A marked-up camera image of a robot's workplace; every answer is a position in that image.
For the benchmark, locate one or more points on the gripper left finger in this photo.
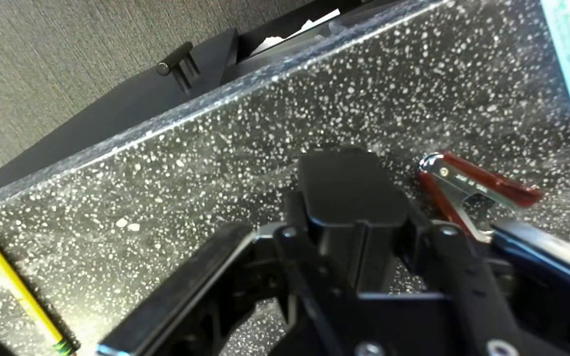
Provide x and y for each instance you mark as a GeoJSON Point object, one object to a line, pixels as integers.
{"type": "Point", "coordinates": [225, 277]}

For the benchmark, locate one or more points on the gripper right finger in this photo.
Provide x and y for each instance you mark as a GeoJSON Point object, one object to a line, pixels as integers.
{"type": "Point", "coordinates": [512, 296]}

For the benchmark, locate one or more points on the black rectangular block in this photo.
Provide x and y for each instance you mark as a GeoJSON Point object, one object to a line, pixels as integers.
{"type": "Point", "coordinates": [352, 193]}

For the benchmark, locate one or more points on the dark drawer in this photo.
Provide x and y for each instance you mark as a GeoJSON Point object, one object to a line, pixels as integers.
{"type": "Point", "coordinates": [131, 106]}

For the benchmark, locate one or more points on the yellow pencil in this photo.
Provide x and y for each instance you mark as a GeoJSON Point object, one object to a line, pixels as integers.
{"type": "Point", "coordinates": [10, 282]}

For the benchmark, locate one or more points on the white paper sheets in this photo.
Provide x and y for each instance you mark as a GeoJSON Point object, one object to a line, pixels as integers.
{"type": "Point", "coordinates": [290, 34]}

